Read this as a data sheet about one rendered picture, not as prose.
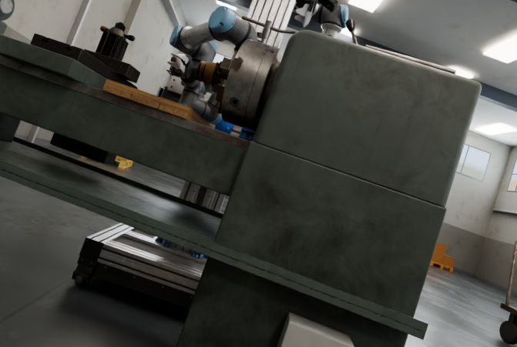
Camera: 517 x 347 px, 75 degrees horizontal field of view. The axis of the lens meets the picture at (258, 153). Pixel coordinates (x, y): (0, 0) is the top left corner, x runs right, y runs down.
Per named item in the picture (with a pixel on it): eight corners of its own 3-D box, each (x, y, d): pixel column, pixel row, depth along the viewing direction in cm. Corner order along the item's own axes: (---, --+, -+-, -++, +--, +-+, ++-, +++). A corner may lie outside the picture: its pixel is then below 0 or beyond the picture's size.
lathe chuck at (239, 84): (252, 128, 142) (276, 56, 139) (238, 128, 111) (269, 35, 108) (232, 122, 143) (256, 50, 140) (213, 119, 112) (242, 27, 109)
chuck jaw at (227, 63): (246, 74, 123) (243, 59, 111) (241, 86, 122) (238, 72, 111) (218, 65, 124) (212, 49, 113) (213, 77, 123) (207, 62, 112)
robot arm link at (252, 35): (260, 33, 162) (210, 120, 170) (243, 20, 155) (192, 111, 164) (272, 38, 153) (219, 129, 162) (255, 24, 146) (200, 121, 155)
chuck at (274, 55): (260, 131, 142) (285, 59, 139) (248, 131, 111) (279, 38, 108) (252, 128, 142) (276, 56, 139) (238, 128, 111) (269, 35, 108)
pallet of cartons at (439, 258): (431, 262, 1261) (437, 241, 1266) (453, 273, 1126) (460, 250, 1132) (407, 254, 1258) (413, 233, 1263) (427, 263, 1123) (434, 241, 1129)
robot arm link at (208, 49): (215, 68, 187) (223, 45, 188) (195, 56, 178) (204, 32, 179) (205, 68, 196) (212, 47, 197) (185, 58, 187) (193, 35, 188)
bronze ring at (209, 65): (228, 68, 132) (205, 63, 132) (225, 60, 122) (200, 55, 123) (221, 91, 131) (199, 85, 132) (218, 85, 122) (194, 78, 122)
